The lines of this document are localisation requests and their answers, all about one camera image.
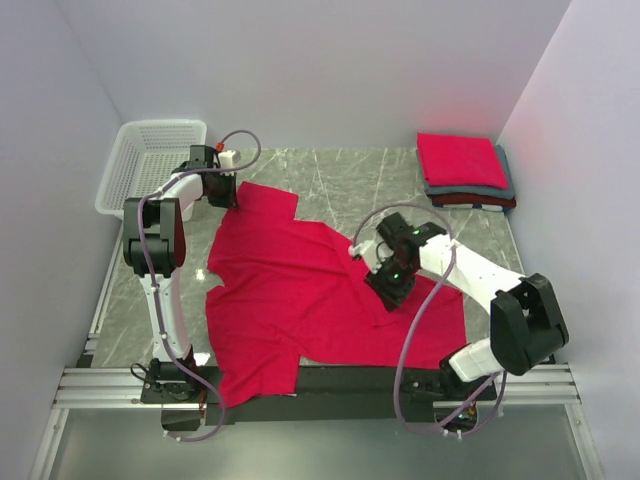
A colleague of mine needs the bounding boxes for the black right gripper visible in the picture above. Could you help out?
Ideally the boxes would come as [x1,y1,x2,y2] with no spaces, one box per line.
[365,255,419,312]

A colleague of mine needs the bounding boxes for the pink-red t shirt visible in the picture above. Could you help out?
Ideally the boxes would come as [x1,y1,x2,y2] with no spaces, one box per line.
[205,182,466,407]

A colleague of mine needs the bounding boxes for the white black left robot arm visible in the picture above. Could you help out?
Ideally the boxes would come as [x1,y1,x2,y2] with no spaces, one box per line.
[122,144,240,403]

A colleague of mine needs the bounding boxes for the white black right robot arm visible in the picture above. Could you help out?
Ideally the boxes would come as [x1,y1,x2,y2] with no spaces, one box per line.
[349,213,569,399]

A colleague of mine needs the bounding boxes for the white plastic basket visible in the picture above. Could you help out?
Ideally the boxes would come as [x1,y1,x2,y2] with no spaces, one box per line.
[94,119,207,219]

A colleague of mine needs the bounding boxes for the folded dark red t shirt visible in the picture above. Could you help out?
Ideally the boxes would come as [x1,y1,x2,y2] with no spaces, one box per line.
[430,194,517,212]

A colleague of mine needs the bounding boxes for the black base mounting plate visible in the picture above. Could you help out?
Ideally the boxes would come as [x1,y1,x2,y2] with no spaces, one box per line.
[143,362,486,431]

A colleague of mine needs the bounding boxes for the folded blue white t shirt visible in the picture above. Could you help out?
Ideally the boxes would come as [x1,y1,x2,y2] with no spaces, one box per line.
[471,203,504,212]

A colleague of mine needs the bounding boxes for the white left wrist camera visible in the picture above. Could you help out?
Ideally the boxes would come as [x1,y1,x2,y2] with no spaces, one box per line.
[215,143,241,169]

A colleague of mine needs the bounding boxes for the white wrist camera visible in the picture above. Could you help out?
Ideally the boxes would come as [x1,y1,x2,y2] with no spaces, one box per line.
[348,240,388,273]
[215,143,241,169]

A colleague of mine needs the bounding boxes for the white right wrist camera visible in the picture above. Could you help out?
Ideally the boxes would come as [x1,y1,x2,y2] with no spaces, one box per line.
[348,240,388,273]

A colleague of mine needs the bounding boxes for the aluminium frame rail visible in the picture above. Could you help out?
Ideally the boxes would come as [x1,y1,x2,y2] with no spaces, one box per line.
[53,364,581,409]

